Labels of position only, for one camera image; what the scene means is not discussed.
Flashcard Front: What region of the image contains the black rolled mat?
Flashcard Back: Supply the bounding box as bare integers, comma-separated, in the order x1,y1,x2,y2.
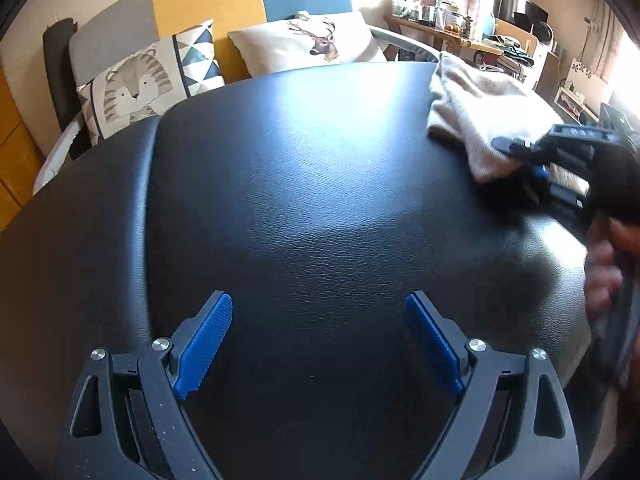
42,18,80,130

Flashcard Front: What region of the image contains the black monitor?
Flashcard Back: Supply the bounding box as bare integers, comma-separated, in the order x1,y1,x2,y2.
492,0,548,32

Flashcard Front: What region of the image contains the tiger print cushion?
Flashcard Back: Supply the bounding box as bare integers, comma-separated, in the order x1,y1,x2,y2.
77,20,224,145

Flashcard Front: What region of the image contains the beige knitted sweater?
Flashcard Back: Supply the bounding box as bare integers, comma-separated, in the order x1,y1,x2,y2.
426,52,562,184

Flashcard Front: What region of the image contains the cluttered wooden desk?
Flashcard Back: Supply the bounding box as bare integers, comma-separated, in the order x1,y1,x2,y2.
384,15,502,62

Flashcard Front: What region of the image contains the person's right hand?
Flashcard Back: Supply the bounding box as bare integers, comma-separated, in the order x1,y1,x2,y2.
584,219,639,321

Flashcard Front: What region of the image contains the grey yellow blue sofa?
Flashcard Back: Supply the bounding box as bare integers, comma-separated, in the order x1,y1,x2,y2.
32,0,439,192

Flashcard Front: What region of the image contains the deer print cushion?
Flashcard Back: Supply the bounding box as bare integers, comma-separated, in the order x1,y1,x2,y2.
228,11,386,77

